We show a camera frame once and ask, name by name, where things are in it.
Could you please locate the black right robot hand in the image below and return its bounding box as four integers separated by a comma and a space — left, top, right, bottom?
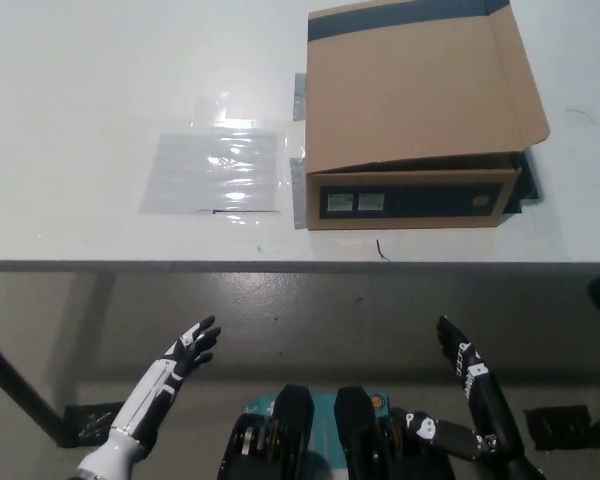
394, 314, 525, 462

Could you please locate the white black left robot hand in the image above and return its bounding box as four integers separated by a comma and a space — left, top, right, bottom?
110, 314, 223, 450

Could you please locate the brown cardboard storage box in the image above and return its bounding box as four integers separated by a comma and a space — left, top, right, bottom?
304, 0, 552, 232

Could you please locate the black teal robot body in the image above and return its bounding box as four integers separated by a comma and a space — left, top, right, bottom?
222, 383, 456, 480

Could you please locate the black floor tape patch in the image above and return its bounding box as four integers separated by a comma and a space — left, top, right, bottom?
522, 404, 594, 447
54, 402, 124, 449

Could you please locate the black table leg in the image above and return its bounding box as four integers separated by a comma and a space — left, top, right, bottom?
0, 327, 65, 447

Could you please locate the transparent plastic sheet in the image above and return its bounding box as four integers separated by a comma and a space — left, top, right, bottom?
138, 91, 287, 227

